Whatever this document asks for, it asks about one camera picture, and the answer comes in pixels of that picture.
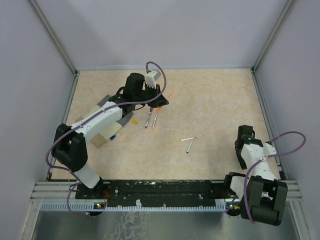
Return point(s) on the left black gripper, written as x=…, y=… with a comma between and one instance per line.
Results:
x=160, y=101

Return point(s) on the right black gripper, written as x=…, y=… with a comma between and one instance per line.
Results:
x=242, y=161

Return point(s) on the magenta marker pen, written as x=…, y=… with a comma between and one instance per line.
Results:
x=148, y=117

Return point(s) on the orange pen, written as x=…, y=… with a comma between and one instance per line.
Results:
x=160, y=108

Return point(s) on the white pen yellow end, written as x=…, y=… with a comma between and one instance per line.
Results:
x=155, y=119

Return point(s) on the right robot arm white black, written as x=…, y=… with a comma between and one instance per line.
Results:
x=262, y=196

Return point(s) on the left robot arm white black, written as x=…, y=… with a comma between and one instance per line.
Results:
x=70, y=141

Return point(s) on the white pen dark tip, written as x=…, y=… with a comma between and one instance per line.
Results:
x=187, y=139

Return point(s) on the white pen blue end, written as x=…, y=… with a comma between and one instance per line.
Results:
x=190, y=146

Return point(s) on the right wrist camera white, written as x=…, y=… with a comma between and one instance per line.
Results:
x=268, y=150

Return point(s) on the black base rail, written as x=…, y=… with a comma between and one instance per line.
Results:
x=156, y=193

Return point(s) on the aluminium frame rail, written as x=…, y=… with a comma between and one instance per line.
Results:
x=59, y=190

